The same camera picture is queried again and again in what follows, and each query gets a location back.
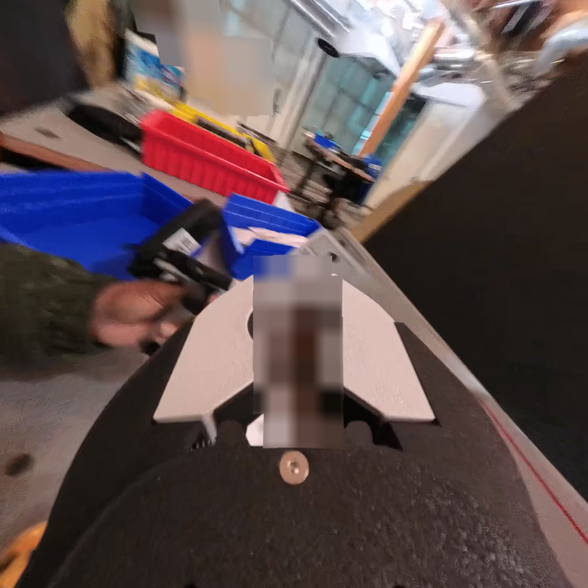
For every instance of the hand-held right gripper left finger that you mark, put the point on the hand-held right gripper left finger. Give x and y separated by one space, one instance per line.
211 358

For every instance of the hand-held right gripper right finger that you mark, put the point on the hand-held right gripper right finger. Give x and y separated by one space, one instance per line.
381 367

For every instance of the lego instruction booklet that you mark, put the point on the lego instruction booklet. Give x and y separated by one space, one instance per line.
459 372

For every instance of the large blue plastic bin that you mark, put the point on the large blue plastic bin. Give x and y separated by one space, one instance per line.
69 211

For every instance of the person's left forearm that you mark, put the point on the person's left forearm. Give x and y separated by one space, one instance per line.
41 303

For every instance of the person's left hand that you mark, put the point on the person's left hand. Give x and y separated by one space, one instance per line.
133 312

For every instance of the red plastic bin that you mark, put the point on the red plastic bin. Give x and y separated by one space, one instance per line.
202 156

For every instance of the small blue plastic bin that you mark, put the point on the small blue plastic bin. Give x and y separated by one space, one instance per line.
271 220

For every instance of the yellow plastic bin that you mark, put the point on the yellow plastic bin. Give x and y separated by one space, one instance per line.
193 112

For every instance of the black ribbed object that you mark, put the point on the black ribbed object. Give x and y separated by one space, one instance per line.
101 121

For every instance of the blue printed plastic bag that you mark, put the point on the blue printed plastic bag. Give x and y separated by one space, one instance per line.
151 69

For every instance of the cluttered background table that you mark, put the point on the cluttered background table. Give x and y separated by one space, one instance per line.
340 170

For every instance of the dark partition panel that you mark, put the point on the dark partition panel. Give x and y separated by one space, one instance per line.
505 229

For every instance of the wooden post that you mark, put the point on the wooden post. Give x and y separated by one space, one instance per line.
404 87

